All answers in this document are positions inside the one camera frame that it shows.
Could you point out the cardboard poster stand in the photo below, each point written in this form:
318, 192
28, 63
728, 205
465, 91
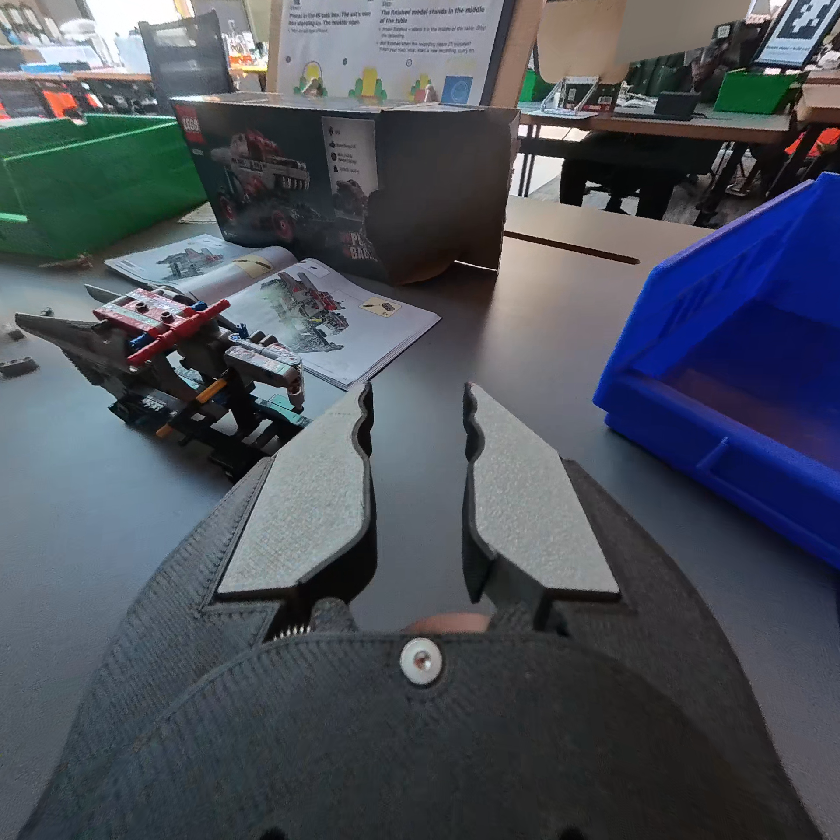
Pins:
518, 59

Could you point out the wooden background table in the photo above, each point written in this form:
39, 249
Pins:
656, 123

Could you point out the black flat device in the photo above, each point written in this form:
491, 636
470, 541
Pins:
676, 105

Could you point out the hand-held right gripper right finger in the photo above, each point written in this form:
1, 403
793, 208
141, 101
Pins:
538, 518

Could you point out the white instruction poster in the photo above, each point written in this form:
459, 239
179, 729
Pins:
394, 52

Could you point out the dark flat lego piece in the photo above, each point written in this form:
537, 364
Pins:
18, 367

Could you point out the partly built lego truck model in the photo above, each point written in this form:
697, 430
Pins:
164, 328

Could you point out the small green bin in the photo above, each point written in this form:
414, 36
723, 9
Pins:
754, 92

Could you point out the green plastic bin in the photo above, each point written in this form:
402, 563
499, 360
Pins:
98, 177

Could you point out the black chair back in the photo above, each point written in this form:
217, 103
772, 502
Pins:
184, 59

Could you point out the lego instruction booklet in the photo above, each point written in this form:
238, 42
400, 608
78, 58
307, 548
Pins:
367, 328

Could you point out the clear acrylic stand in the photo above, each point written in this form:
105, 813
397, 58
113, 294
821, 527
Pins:
577, 97

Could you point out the black white tag sign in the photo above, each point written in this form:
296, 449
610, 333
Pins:
797, 33

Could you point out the blue plastic bin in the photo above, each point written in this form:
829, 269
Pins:
722, 282

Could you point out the dark lego set box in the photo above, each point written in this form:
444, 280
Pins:
282, 170

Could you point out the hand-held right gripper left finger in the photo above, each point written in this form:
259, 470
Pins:
302, 505

